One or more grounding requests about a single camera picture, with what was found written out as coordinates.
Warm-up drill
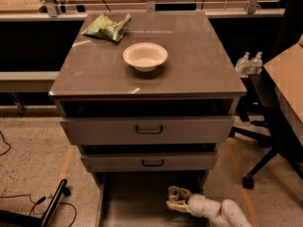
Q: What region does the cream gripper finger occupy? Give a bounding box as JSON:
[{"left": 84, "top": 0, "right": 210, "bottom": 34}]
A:
[
  {"left": 166, "top": 201, "right": 189, "bottom": 213},
  {"left": 168, "top": 185, "right": 192, "bottom": 201}
]

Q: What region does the orange soda can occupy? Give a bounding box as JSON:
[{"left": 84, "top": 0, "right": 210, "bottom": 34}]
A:
[{"left": 168, "top": 188, "right": 186, "bottom": 201}]

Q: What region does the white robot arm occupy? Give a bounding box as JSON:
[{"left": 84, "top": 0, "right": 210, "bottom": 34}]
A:
[{"left": 166, "top": 186, "right": 253, "bottom": 227}]

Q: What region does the middle grey drawer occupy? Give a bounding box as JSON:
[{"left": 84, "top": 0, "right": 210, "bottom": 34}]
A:
[{"left": 80, "top": 152, "right": 218, "bottom": 172}]

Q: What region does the grey drawer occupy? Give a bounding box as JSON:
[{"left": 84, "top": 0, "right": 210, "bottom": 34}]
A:
[
  {"left": 61, "top": 115, "right": 234, "bottom": 146},
  {"left": 80, "top": 152, "right": 218, "bottom": 172}
]

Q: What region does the bottom open drawer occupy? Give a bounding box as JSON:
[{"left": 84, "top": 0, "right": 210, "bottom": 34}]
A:
[{"left": 96, "top": 171, "right": 209, "bottom": 227}]

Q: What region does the top grey drawer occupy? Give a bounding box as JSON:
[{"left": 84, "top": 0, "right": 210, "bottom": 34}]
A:
[{"left": 61, "top": 115, "right": 234, "bottom": 146}]

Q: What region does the grey drawer cabinet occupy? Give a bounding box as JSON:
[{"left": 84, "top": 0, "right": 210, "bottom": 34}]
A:
[{"left": 47, "top": 10, "right": 248, "bottom": 227}]

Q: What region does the black office chair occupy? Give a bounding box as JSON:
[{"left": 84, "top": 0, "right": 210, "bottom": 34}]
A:
[{"left": 229, "top": 0, "right": 303, "bottom": 189}]

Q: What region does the left clear sanitizer bottle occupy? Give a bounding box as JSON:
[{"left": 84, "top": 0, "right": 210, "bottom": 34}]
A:
[{"left": 235, "top": 52, "right": 250, "bottom": 77}]

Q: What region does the clear sanitizer bottle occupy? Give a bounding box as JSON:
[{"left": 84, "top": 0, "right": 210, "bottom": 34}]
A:
[
  {"left": 235, "top": 52, "right": 250, "bottom": 77},
  {"left": 249, "top": 51, "right": 263, "bottom": 74}
]

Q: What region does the white bowl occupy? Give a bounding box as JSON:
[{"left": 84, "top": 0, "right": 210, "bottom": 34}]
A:
[{"left": 123, "top": 43, "right": 168, "bottom": 72}]

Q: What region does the right clear sanitizer bottle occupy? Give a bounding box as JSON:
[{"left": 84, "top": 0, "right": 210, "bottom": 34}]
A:
[{"left": 249, "top": 51, "right": 263, "bottom": 74}]

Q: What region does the black stand base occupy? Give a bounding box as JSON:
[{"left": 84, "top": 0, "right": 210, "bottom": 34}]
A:
[{"left": 0, "top": 178, "right": 71, "bottom": 227}]

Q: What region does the green chip bag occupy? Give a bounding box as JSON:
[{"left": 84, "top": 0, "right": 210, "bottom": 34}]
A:
[{"left": 82, "top": 13, "right": 132, "bottom": 43}]

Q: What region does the black floor cable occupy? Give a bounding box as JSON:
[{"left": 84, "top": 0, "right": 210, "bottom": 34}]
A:
[{"left": 0, "top": 193, "right": 78, "bottom": 227}]

